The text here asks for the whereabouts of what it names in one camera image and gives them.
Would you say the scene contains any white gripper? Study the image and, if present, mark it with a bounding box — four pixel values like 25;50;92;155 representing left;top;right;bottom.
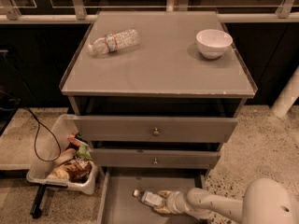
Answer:
153;190;186;215

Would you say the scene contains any blue plastic bottle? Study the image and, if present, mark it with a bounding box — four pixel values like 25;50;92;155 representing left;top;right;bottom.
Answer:
133;189;164;207

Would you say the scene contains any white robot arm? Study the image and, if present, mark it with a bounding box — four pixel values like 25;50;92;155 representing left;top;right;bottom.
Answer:
154;178;299;224

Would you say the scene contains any grey bottom drawer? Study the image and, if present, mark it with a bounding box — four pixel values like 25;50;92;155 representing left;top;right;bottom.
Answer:
97;167;210;224

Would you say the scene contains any grey drawer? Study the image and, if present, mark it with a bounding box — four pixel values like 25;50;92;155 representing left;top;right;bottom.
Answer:
74;116;237;143
91;148;221;169
97;167;210;224

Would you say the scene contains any grey middle drawer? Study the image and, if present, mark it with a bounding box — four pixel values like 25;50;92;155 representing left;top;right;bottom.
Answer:
91;148;221;169

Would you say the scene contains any grey top drawer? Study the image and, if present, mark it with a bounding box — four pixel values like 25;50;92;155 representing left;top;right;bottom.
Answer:
74;116;237;143

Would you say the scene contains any grey drawer cabinet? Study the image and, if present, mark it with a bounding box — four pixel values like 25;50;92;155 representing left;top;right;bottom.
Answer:
59;10;258;224

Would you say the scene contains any clear crinkled water bottle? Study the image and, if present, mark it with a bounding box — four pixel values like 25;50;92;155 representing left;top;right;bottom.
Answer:
88;29;140;54

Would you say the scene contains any brown snack bag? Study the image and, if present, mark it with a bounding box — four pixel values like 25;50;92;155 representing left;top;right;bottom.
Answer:
48;158;92;182

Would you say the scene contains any green snack packet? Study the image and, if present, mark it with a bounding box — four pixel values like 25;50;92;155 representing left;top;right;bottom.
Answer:
76;144;92;161

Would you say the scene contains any clear plastic bin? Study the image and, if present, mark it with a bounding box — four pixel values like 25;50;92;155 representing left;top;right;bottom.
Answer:
26;114;97;195

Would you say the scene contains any black bar on floor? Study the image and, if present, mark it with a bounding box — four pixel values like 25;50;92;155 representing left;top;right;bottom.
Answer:
30;185;47;218

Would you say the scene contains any white ceramic bowl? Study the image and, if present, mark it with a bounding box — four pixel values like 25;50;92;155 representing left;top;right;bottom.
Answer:
196;29;233;59

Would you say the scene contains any white pillar base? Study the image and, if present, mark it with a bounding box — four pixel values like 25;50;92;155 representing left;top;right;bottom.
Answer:
271;66;299;118

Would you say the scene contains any metal window railing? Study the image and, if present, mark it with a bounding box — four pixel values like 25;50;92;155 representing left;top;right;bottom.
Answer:
0;0;299;23

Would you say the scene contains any black cable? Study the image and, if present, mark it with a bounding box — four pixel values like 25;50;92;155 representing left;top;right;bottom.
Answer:
23;106;63;162

